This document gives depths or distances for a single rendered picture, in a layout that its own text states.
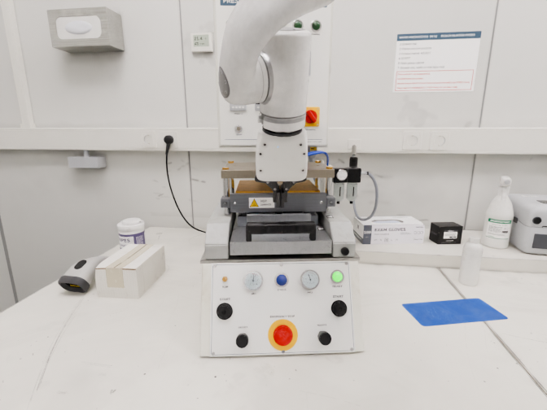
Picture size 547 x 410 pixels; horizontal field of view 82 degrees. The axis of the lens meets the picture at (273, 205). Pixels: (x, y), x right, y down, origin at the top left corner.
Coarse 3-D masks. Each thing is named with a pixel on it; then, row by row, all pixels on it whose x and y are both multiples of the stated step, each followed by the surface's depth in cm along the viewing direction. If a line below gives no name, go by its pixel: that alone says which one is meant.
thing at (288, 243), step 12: (252, 216) 73; (264, 216) 73; (276, 216) 73; (288, 216) 74; (300, 216) 74; (240, 228) 76; (240, 240) 68; (252, 240) 68; (264, 240) 68; (276, 240) 68; (288, 240) 68; (300, 240) 68; (324, 240) 68; (240, 252) 68; (252, 252) 68; (264, 252) 68; (276, 252) 68; (288, 252) 68; (300, 252) 68; (312, 252) 68; (324, 252) 68
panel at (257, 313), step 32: (224, 288) 66; (288, 288) 67; (320, 288) 67; (224, 320) 65; (256, 320) 66; (288, 320) 66; (320, 320) 66; (352, 320) 66; (224, 352) 64; (256, 352) 64; (288, 352) 64; (320, 352) 65
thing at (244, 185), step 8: (240, 184) 85; (248, 184) 85; (256, 184) 85; (264, 184) 85; (280, 184) 83; (296, 184) 85; (304, 184) 85; (312, 184) 85; (240, 192) 76; (248, 192) 76; (256, 192) 76; (264, 192) 76; (272, 192) 76; (288, 192) 76; (296, 192) 76; (304, 192) 76; (312, 192) 76
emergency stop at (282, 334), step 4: (276, 328) 65; (280, 328) 64; (284, 328) 64; (288, 328) 65; (276, 332) 64; (280, 332) 64; (284, 332) 64; (288, 332) 64; (276, 336) 64; (280, 336) 64; (284, 336) 64; (288, 336) 64; (292, 336) 64; (276, 340) 64; (280, 340) 64; (284, 340) 64; (288, 340) 64; (280, 344) 64; (284, 344) 64
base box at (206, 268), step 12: (204, 264) 68; (204, 276) 67; (204, 288) 67; (204, 300) 66; (360, 300) 67; (204, 312) 66; (360, 312) 67; (204, 324) 65; (360, 324) 66; (204, 336) 65; (360, 336) 66; (204, 348) 64; (360, 348) 65
